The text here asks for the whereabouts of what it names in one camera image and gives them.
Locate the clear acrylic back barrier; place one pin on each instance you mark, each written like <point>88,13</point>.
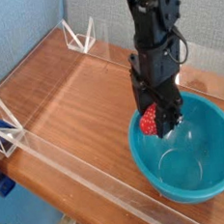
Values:
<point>202,72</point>

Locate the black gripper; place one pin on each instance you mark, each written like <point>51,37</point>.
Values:
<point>153,73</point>

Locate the blue plastic bowl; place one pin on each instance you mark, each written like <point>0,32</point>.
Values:
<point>187,165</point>

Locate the red toy strawberry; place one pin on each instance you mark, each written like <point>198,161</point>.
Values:
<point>147,121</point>

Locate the clear acrylic front barrier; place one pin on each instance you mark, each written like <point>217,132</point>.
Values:
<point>77,188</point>

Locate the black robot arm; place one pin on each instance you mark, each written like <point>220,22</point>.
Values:
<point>155,22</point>

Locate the clear acrylic barrier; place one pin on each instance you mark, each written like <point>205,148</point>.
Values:
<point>202,72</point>
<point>77,188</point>
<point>39,75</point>

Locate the clear acrylic left barrier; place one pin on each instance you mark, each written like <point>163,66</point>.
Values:
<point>39,75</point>

